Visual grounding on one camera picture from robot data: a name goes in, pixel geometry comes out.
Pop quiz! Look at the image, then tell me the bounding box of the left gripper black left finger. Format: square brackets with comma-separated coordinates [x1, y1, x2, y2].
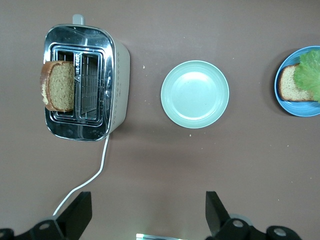
[0, 191, 93, 240]

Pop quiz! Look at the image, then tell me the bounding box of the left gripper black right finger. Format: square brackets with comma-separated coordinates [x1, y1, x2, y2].
[205, 191, 301, 240]

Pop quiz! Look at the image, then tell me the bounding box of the brown bread slice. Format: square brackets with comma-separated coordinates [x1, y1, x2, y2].
[278, 63, 319, 103]
[39, 60, 76, 113]

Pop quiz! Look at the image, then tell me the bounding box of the green lettuce leaf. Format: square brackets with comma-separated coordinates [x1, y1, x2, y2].
[293, 49, 320, 103]

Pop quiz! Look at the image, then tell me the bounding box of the light green plate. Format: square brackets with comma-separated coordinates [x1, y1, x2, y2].
[160, 60, 230, 130]

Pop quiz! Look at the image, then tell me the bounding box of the blue plate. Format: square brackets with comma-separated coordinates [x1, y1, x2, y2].
[274, 45, 320, 118]

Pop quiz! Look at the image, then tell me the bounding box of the beige steel toaster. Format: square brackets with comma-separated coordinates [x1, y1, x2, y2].
[43, 13, 131, 143]

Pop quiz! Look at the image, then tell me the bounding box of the white toaster power cord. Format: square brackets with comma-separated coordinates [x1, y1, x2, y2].
[52, 134, 111, 217]

